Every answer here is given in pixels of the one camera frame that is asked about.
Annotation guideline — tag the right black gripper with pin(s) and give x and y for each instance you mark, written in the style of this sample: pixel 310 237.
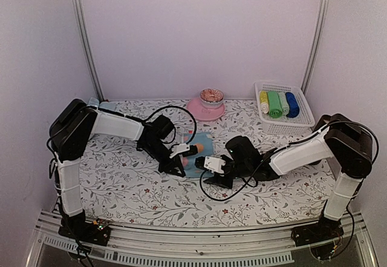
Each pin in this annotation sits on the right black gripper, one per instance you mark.
pixel 218 181

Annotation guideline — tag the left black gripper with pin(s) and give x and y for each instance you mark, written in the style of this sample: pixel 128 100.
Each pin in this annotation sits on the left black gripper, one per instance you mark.
pixel 169 168

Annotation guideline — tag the blue orange dotted towel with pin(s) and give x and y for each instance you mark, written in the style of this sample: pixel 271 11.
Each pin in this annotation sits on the blue orange dotted towel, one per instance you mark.
pixel 204 143

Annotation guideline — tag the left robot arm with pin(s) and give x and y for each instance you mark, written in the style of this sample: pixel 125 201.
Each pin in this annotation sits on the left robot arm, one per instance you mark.
pixel 79 122

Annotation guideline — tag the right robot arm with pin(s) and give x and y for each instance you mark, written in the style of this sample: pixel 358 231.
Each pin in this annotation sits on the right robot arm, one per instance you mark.
pixel 353 145

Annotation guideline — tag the floral tablecloth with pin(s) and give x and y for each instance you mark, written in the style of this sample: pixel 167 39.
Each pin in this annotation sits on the floral tablecloth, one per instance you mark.
pixel 121 184

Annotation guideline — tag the light blue towel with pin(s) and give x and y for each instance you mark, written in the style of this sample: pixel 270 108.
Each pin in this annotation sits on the light blue towel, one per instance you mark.
pixel 105 105

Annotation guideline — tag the pink plate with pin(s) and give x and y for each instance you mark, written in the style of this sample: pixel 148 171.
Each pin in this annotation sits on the pink plate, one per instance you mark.
pixel 202 113

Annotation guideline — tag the yellow rolled towel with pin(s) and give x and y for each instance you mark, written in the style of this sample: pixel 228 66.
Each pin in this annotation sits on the yellow rolled towel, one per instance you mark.
pixel 263 101

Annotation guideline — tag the white plastic basket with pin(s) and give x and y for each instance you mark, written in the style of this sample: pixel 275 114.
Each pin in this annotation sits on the white plastic basket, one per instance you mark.
pixel 286 126

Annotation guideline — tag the pale green rolled towel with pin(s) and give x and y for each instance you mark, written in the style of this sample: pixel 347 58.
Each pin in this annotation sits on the pale green rolled towel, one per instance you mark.
pixel 284 104

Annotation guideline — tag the patterned bowl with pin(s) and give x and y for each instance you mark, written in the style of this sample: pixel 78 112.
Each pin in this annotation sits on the patterned bowl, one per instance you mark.
pixel 211 98

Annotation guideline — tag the blue rolled towel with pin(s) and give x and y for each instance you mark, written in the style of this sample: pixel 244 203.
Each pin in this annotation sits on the blue rolled towel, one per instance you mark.
pixel 293 105

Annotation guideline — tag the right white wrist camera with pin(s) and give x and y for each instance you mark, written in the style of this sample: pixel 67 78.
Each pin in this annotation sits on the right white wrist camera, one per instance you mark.
pixel 212 164

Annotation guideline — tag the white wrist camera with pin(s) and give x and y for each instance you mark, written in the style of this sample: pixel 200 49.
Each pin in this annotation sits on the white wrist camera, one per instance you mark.
pixel 186 150
pixel 212 164

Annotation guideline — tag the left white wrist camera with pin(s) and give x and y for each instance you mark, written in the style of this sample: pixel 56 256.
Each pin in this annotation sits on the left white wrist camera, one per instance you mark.
pixel 186 150

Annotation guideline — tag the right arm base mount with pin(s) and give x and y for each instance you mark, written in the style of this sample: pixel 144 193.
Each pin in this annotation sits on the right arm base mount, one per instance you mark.
pixel 323 229

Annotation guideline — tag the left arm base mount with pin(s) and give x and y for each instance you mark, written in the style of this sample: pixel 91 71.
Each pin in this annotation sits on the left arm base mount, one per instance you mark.
pixel 78 228

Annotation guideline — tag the aluminium front rail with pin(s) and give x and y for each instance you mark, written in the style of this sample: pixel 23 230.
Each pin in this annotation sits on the aluminium front rail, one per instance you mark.
pixel 140 245

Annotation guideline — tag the left aluminium post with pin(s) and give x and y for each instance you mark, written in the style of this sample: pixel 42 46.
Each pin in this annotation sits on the left aluminium post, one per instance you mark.
pixel 80 20

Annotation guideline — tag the aluminium post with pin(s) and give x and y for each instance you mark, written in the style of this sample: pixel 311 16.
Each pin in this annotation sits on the aluminium post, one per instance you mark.
pixel 318 32
pixel 80 20

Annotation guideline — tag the right aluminium post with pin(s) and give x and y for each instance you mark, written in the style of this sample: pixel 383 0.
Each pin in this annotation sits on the right aluminium post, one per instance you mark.
pixel 318 32

